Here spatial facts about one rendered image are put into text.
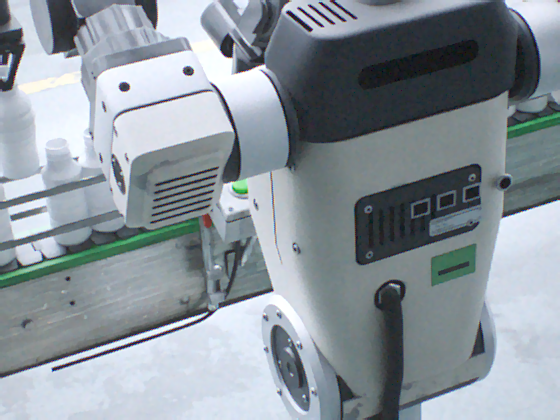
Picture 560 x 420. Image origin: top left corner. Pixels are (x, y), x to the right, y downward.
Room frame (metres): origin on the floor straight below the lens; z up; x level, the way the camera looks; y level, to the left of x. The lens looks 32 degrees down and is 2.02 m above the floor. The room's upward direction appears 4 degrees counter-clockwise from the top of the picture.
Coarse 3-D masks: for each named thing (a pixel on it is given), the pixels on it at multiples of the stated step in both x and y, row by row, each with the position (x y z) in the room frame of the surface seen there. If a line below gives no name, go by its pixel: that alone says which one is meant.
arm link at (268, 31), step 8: (248, 0) 1.42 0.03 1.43; (272, 0) 1.38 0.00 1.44; (280, 0) 1.38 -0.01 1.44; (288, 0) 1.38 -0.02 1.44; (272, 8) 1.38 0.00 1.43; (280, 8) 1.37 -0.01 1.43; (272, 16) 1.37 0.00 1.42; (272, 24) 1.37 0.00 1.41; (264, 32) 1.37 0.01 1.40; (272, 32) 1.37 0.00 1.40
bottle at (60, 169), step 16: (48, 144) 1.57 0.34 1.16; (64, 144) 1.57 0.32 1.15; (48, 160) 1.55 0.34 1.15; (64, 160) 1.55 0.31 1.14; (48, 176) 1.54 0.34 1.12; (64, 176) 1.54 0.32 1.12; (80, 176) 1.55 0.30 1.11; (80, 192) 1.55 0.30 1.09; (48, 208) 1.55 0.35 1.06; (64, 208) 1.53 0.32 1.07; (80, 208) 1.54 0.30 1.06; (64, 224) 1.53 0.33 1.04; (64, 240) 1.53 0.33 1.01; (80, 240) 1.54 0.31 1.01
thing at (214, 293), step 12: (204, 216) 1.52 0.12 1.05; (204, 228) 1.53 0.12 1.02; (204, 240) 1.53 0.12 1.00; (204, 252) 1.53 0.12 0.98; (204, 264) 1.53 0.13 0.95; (216, 264) 1.54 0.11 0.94; (204, 276) 1.54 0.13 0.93; (216, 276) 1.53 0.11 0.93; (216, 288) 1.54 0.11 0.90; (216, 300) 1.53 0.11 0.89
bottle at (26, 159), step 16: (16, 80) 1.54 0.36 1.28; (0, 96) 1.53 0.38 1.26; (16, 96) 1.54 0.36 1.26; (0, 112) 1.52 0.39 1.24; (16, 112) 1.52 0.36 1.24; (32, 112) 1.54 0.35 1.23; (0, 128) 1.52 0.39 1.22; (16, 128) 1.52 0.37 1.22; (32, 128) 1.54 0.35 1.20; (0, 144) 1.52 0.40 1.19; (16, 144) 1.52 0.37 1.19; (32, 144) 1.54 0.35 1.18; (0, 160) 1.53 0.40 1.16; (16, 160) 1.52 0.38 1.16; (32, 160) 1.54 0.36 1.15; (16, 176) 1.53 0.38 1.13
